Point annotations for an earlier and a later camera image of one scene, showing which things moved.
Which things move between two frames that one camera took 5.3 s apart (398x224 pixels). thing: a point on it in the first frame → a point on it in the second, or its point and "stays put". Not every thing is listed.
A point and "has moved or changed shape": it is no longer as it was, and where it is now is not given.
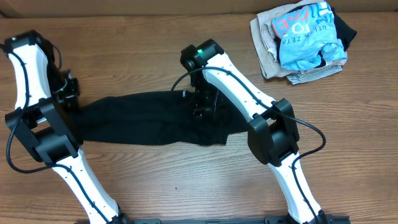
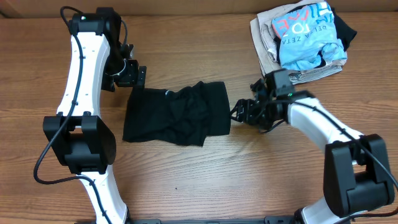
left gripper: x=71 y=94 → x=131 y=76
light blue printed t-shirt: x=303 y=33 stays put
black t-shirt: x=156 y=117 has moved or changed shape
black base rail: x=144 y=219 stays put
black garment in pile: x=344 y=32 stays put
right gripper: x=201 y=106 → x=242 y=108
